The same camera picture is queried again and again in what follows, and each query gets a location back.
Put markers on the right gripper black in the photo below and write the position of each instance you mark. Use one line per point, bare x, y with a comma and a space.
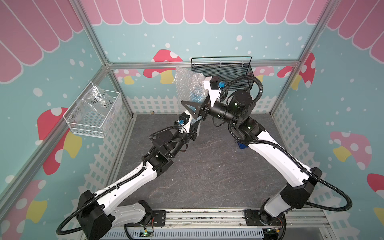
205, 109

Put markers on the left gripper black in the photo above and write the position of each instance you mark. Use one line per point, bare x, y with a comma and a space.
193, 132

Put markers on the clear bubble wrap sheet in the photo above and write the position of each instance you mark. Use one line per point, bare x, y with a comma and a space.
186, 82

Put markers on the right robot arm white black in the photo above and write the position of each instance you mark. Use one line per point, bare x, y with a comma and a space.
301, 179

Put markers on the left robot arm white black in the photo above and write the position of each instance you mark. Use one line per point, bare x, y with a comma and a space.
97, 213

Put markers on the clear plastic bag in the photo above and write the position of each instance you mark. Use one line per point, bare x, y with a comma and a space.
98, 102

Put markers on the small green circuit board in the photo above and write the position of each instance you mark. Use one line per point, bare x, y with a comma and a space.
146, 234

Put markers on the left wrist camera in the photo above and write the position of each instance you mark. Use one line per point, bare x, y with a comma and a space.
185, 122

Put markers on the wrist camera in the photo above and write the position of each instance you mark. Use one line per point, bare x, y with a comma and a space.
185, 122
212, 84

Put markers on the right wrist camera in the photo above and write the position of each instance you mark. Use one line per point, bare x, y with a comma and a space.
212, 84

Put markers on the black wire mesh basket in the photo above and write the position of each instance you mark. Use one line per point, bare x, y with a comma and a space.
227, 68

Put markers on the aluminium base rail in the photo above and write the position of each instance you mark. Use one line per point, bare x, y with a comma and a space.
236, 218

